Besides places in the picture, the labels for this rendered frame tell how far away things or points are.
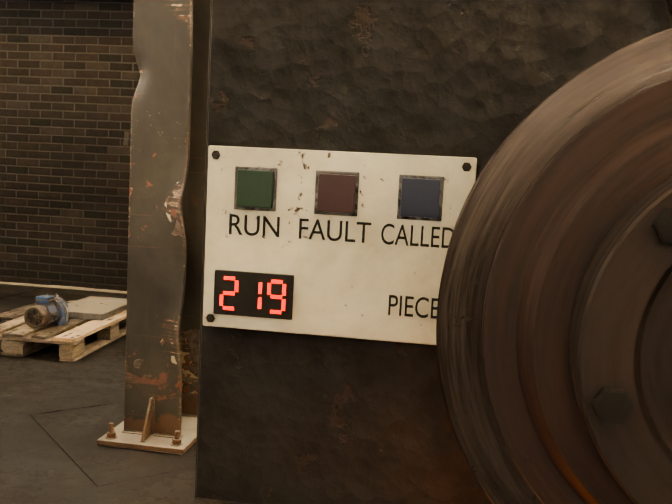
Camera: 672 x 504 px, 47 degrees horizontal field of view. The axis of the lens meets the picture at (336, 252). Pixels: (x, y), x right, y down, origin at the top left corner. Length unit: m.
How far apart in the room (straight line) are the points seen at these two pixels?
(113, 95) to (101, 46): 0.45
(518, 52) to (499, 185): 0.20
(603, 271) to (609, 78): 0.16
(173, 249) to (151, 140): 0.47
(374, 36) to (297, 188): 0.16
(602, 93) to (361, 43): 0.26
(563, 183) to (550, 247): 0.05
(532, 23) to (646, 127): 0.21
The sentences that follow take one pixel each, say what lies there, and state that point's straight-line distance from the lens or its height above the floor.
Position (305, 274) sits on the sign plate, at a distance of 0.75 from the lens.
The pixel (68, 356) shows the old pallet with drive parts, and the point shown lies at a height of 0.03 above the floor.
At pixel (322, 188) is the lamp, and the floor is 1.20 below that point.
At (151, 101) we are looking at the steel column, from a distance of 3.41.
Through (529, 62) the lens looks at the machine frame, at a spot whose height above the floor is 1.33.
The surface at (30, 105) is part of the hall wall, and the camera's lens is 7.81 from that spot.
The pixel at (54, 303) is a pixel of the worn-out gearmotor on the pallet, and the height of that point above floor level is 0.29.
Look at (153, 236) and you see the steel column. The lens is 3.41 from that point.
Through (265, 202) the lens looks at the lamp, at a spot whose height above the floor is 1.19.
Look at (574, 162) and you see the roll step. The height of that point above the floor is 1.24.
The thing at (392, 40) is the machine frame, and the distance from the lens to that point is 0.77.
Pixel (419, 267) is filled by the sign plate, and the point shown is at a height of 1.13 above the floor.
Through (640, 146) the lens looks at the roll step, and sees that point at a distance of 0.58.
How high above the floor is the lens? 1.22
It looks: 6 degrees down
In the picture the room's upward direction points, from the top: 3 degrees clockwise
